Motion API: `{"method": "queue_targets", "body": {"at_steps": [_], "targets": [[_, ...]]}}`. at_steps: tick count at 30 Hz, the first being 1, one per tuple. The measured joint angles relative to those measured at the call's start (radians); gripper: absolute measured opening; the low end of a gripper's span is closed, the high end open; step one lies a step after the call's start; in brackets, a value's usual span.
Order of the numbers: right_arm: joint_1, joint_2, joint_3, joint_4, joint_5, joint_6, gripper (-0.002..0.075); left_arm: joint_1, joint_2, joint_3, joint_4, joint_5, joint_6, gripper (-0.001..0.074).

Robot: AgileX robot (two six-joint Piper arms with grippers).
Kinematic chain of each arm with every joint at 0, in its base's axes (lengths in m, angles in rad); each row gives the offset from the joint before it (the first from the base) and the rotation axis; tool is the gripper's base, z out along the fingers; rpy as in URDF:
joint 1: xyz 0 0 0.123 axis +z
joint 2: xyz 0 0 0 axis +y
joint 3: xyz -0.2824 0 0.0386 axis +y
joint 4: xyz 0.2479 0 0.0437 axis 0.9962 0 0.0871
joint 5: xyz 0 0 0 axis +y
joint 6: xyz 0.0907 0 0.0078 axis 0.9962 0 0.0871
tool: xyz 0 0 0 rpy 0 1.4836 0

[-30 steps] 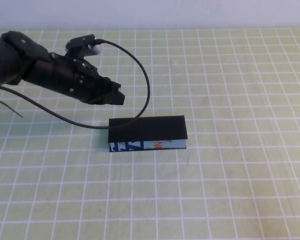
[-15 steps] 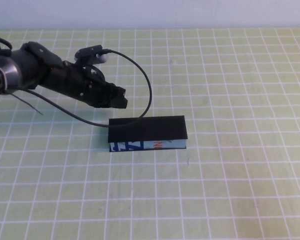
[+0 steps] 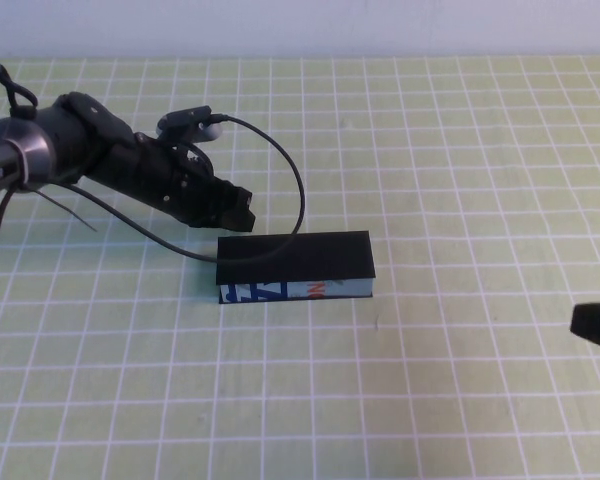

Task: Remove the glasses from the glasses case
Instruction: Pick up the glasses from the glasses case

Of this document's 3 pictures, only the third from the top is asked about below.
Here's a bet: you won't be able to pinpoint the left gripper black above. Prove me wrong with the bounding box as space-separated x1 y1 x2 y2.
87 132 258 234

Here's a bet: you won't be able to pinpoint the black glasses case printed sides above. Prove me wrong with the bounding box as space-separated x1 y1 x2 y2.
213 230 379 306

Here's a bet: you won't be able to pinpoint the black zip tie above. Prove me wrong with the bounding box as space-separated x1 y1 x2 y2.
23 183 100 233

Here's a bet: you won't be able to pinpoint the left camera black cable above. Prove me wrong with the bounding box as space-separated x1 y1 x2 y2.
0 63 307 307

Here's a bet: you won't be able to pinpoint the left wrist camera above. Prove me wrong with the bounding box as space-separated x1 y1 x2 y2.
155 105 225 144

